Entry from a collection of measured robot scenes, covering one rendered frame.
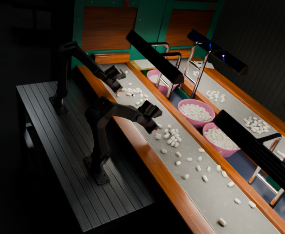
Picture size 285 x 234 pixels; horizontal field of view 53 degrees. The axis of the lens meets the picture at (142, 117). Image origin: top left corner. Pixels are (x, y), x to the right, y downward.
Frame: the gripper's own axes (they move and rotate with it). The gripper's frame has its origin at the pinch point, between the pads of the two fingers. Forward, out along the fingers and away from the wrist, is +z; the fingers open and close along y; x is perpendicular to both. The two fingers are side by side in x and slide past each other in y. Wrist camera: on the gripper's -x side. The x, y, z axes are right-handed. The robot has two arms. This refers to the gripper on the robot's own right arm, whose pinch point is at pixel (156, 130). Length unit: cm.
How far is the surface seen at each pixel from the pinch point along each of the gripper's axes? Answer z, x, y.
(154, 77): 36, -21, 65
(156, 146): 3.8, 6.4, -5.5
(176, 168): 5.0, 5.5, -24.1
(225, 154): 36.4, -18.2, -23.6
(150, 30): 20, -45, 90
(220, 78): 77, -60, 48
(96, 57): -5, -1, 83
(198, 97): 48, -33, 29
